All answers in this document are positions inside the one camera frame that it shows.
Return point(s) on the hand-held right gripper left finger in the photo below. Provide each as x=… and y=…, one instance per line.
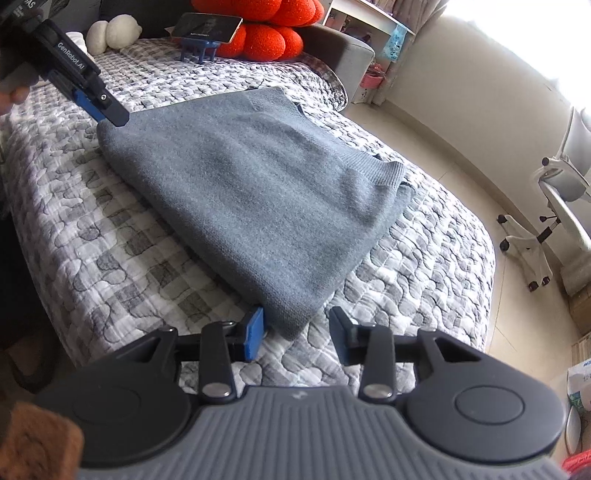
x=255, y=333

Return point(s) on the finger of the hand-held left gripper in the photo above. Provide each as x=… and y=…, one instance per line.
x=111, y=110

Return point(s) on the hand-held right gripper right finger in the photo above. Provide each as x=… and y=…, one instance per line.
x=340, y=330

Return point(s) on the grey knitted sweater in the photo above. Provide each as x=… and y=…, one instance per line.
x=254, y=194

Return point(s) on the folded white clothes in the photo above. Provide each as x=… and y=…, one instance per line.
x=76, y=42

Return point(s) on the person's left hand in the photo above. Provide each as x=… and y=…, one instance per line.
x=14, y=98

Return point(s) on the white plush toy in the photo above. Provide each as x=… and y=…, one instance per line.
x=115, y=32

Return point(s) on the blue phone stand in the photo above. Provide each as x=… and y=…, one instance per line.
x=196, y=50

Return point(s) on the grey checkered quilted bedspread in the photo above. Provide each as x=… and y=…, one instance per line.
x=92, y=221

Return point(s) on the smartphone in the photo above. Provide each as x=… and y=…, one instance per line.
x=207, y=26

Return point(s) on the orange pumpkin cushion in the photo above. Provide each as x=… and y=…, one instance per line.
x=272, y=39

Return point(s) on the grey bed headboard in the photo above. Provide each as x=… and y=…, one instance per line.
x=341, y=60

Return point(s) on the white paper bag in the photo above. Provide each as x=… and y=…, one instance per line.
x=579, y=381

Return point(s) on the white round scale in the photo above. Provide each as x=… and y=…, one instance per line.
x=571, y=431

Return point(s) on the pink basket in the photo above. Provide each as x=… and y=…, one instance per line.
x=374, y=79

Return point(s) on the beige curtain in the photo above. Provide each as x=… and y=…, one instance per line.
x=415, y=78

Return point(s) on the white office chair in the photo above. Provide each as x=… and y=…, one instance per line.
x=568, y=184

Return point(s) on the red basket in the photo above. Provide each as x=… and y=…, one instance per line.
x=577, y=468

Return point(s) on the blue patterned bag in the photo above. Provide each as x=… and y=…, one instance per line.
x=399, y=41

